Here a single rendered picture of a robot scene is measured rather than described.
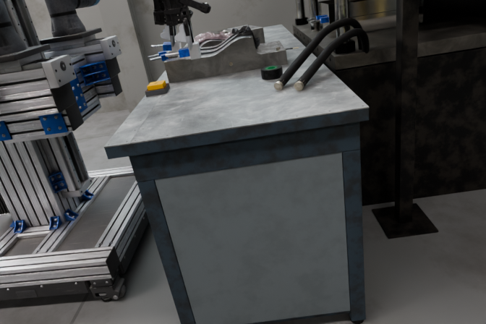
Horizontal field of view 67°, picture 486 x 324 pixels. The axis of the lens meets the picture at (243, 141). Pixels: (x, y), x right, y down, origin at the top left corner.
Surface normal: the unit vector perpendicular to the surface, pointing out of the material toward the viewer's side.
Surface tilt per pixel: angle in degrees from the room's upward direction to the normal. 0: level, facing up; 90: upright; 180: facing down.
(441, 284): 0
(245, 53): 90
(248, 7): 90
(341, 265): 90
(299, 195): 90
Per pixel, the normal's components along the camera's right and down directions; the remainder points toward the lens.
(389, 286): -0.15, -0.91
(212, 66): 0.02, 0.39
